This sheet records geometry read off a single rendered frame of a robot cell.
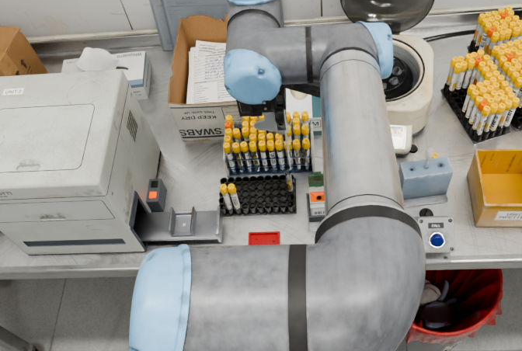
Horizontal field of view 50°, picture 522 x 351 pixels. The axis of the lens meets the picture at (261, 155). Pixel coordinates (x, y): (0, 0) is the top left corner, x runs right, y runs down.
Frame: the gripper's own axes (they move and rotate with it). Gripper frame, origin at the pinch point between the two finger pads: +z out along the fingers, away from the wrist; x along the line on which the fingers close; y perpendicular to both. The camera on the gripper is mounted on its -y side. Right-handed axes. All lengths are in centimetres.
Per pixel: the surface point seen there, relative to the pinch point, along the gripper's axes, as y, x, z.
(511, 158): -46, -2, 19
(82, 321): 84, 0, 114
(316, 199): -5.2, 5.5, 18.3
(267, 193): 5.7, 0.4, 24.1
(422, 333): -32, 19, 71
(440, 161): -31.2, -0.8, 16.0
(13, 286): 114, -14, 114
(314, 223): -4.4, 7.9, 24.6
